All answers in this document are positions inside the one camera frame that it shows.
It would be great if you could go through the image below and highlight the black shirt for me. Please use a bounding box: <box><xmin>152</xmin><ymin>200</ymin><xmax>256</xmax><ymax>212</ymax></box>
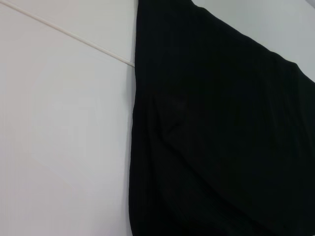
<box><xmin>128</xmin><ymin>0</ymin><xmax>315</xmax><ymax>236</ymax></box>

